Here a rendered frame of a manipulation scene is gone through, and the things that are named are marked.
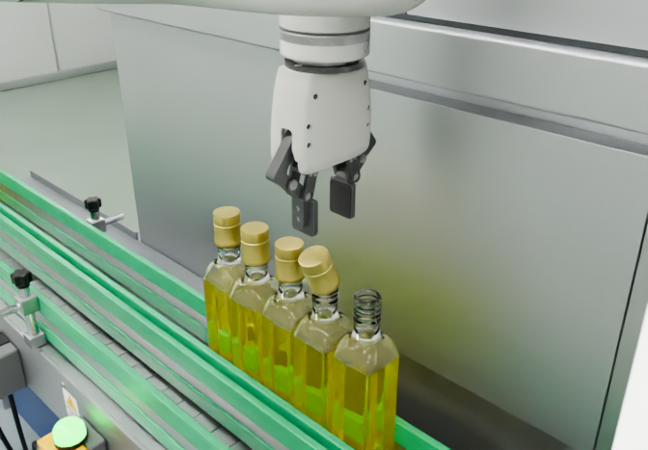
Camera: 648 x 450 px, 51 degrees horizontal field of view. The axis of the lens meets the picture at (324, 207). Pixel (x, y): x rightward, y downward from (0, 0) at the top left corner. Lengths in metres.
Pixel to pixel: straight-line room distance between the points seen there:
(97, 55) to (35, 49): 0.63
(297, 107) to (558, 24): 0.25
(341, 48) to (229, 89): 0.44
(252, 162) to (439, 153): 0.37
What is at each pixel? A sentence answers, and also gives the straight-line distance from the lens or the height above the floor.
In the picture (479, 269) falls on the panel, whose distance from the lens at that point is 0.76.
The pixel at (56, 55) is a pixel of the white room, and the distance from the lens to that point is 7.05.
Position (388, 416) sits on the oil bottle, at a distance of 0.80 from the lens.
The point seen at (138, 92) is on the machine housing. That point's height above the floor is 1.37.
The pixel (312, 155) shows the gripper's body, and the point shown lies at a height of 1.47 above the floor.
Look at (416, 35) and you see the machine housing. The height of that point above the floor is 1.56.
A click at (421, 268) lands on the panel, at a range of 0.81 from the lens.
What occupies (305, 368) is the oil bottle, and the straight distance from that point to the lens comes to 0.79.
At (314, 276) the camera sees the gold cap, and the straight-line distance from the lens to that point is 0.72.
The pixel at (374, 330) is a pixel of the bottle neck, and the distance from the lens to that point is 0.72.
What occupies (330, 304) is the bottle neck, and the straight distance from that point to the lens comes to 0.74.
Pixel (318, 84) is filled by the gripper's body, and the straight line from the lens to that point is 0.62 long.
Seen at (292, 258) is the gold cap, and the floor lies 1.32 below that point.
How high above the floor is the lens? 1.70
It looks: 26 degrees down
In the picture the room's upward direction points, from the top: straight up
